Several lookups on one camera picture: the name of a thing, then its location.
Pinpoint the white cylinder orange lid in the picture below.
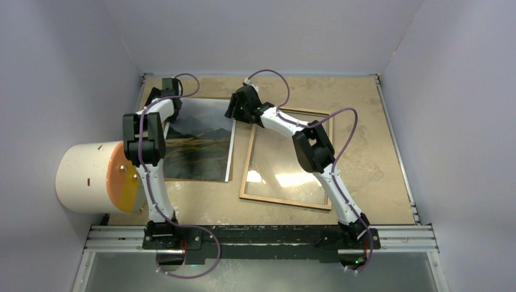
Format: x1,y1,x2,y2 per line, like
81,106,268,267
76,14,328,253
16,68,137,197
55,141,146,214

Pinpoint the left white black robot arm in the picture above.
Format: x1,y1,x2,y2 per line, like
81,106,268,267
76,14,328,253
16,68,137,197
122,78,183,249

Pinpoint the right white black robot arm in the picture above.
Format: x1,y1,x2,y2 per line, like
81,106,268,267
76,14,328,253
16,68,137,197
225,85,373,248

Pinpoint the mountain landscape photo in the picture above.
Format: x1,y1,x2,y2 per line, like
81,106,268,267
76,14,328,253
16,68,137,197
161,97,237,183

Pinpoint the clear acrylic sheet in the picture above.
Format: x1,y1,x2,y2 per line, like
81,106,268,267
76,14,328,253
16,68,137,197
244,111,330,206

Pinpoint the black wooden picture frame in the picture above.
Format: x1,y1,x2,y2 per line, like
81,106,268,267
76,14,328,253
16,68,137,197
239,106,335,211

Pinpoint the aluminium rail frame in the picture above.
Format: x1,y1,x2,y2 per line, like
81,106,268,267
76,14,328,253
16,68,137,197
81,77,450,291

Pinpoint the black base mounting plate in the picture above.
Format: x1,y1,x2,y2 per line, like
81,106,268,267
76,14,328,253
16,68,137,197
142,223,381,266

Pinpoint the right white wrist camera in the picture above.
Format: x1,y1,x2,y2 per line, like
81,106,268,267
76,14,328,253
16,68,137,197
243,77,257,88

